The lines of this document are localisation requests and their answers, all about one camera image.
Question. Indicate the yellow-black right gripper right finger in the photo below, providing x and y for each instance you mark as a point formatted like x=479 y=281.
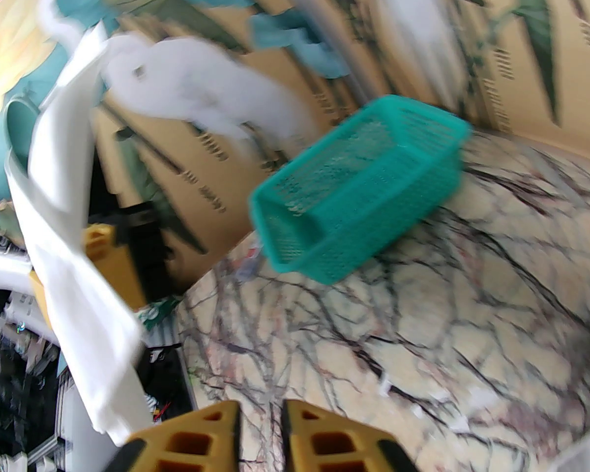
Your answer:
x=339 y=443

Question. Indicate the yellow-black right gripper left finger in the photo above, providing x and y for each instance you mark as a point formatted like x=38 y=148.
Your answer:
x=187 y=443

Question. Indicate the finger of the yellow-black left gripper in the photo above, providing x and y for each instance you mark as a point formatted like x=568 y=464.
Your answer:
x=113 y=263
x=40 y=303

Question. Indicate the white paper napkin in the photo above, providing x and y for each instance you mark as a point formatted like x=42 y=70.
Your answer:
x=64 y=263

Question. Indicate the green plastic spoon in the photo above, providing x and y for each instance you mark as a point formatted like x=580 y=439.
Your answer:
x=22 y=126

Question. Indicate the green plastic mesh basket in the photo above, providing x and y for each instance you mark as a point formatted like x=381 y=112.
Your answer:
x=359 y=185

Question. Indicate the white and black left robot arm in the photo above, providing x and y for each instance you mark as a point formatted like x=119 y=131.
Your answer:
x=2 y=273

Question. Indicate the colourful cartoon card box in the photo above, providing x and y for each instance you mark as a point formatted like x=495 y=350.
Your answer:
x=160 y=312

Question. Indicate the small white paper scrap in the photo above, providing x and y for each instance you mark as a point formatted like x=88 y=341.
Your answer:
x=386 y=389

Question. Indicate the small clear plastic packet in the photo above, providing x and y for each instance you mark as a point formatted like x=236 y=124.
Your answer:
x=250 y=261

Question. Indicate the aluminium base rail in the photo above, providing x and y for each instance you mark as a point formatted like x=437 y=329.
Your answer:
x=49 y=430

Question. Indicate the aluminium frame post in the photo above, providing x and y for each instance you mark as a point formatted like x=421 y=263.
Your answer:
x=334 y=42

